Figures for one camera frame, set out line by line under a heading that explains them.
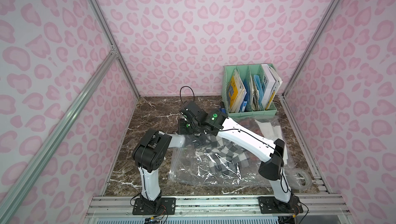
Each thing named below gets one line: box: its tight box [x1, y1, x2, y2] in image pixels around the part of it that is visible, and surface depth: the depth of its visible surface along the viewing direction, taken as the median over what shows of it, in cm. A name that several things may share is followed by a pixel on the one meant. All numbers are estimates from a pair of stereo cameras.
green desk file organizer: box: [221, 63, 278, 118], surface depth 102 cm
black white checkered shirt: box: [194, 133, 251, 176], surface depth 83 cm
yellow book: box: [226, 69, 247, 114], surface depth 97 cm
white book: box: [261, 64, 283, 110], surface depth 99 cm
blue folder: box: [253, 74, 264, 105], surface depth 95 cm
